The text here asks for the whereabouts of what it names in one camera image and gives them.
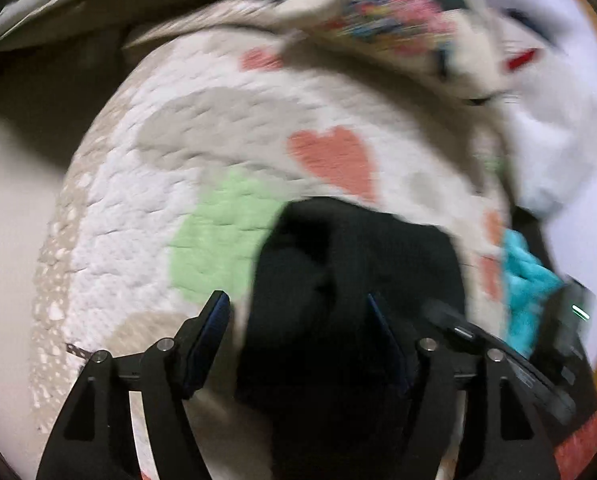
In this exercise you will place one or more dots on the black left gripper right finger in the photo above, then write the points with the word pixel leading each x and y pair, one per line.
pixel 468 398

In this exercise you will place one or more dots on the white blanket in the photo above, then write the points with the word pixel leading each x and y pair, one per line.
pixel 554 124

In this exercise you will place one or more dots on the patterned heart bedspread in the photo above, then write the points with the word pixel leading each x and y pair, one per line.
pixel 182 176

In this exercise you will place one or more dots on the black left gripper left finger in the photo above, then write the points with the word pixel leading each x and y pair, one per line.
pixel 92 437

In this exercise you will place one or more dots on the black pants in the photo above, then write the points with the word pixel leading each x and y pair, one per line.
pixel 330 352

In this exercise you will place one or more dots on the white floral pillow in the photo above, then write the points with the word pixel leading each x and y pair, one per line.
pixel 451 46

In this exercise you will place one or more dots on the teal cloth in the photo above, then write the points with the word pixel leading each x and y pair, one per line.
pixel 527 284

